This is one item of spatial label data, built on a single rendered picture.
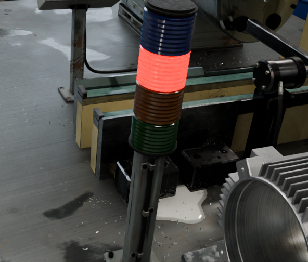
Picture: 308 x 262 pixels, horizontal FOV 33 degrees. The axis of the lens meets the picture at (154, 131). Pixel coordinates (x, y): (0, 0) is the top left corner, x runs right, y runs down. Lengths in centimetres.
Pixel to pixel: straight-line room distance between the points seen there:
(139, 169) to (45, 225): 26
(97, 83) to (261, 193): 50
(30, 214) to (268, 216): 42
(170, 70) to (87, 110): 44
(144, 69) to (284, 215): 25
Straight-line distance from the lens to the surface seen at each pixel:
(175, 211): 92
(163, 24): 57
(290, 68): 96
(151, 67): 59
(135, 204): 72
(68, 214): 90
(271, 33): 113
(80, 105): 101
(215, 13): 130
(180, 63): 59
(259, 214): 65
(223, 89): 114
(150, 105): 61
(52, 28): 163
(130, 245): 77
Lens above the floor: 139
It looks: 32 degrees down
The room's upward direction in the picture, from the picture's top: 8 degrees clockwise
